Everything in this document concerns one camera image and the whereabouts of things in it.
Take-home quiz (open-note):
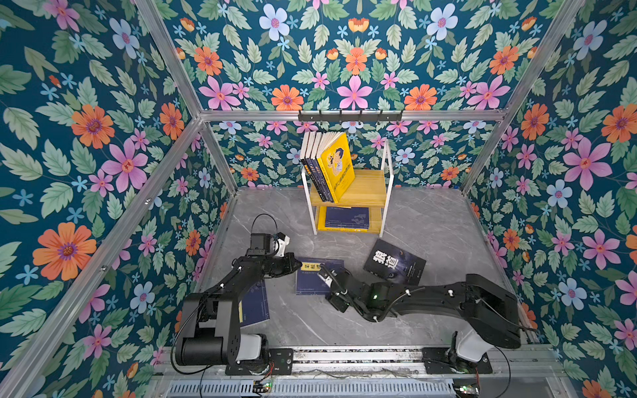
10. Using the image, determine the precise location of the navy book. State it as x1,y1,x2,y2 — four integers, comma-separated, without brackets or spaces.
239,281,270,327
295,257,344,295
324,207,370,230

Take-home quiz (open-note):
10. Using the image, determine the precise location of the dark wolf cover book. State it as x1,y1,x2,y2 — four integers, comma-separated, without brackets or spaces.
363,239,426,285

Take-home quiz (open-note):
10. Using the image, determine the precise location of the yellow book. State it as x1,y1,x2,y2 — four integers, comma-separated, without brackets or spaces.
317,207,382,234
316,132,355,203

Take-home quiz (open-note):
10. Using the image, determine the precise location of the purple old man book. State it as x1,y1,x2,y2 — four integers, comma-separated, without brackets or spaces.
310,131,333,202
304,131,329,202

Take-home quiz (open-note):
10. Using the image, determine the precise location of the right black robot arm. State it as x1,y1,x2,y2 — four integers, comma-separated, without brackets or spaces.
318,266,524,372

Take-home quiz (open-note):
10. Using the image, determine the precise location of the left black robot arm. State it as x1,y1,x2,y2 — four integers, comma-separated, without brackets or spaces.
170,232,302,375

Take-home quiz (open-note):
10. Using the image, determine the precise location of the yellow book on shelf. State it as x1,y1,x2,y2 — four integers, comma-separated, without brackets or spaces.
317,207,382,234

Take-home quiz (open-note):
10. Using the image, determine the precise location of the white wooden book shelf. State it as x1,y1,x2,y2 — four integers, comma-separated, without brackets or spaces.
299,130,394,236

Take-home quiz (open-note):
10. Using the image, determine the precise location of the black book gold title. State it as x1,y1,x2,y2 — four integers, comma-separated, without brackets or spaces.
300,132,324,200

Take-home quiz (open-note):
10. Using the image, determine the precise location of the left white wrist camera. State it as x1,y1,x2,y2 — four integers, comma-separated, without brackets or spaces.
274,232,290,257

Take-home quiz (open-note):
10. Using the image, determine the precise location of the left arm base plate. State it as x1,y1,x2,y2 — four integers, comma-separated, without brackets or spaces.
225,348,295,377

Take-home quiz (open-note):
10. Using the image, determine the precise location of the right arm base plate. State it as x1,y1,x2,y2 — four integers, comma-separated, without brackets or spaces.
421,348,493,376

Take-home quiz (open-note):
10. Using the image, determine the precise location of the black wall hook rail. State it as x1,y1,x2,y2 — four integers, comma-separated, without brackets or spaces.
297,109,403,124

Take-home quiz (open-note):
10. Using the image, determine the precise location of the aluminium front rail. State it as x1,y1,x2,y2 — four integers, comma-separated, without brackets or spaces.
145,345,578,397

